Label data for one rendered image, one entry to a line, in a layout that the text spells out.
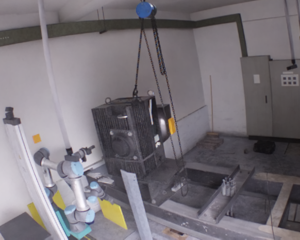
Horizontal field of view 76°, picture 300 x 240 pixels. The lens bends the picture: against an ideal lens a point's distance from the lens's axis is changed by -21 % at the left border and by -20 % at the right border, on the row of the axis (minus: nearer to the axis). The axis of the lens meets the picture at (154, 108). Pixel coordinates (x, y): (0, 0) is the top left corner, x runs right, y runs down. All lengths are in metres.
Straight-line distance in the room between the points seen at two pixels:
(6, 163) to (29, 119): 0.59
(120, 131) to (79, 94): 1.15
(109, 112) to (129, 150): 0.42
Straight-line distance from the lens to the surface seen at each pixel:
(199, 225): 2.14
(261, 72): 4.51
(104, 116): 2.25
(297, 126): 4.62
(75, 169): 1.73
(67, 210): 1.98
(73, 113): 3.08
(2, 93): 2.70
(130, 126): 2.06
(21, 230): 2.19
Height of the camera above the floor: 1.99
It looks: 13 degrees down
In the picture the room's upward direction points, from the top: 10 degrees counter-clockwise
